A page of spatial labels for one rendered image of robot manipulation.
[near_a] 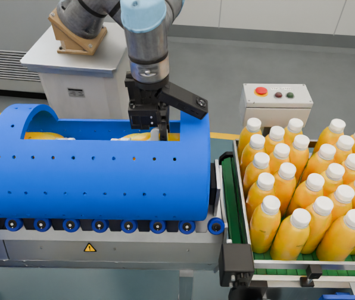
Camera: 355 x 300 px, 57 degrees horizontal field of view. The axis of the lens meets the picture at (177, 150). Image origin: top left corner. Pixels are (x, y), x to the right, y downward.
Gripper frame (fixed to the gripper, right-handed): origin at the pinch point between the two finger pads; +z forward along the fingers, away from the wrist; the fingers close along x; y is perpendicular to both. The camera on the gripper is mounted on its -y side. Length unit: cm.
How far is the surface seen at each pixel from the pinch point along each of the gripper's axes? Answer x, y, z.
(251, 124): -15.0, -22.8, 7.1
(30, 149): 8.0, 28.3, -7.6
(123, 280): -14, 31, 114
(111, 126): -12.9, 16.7, 5.2
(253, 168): -0.8, -21.9, 10.1
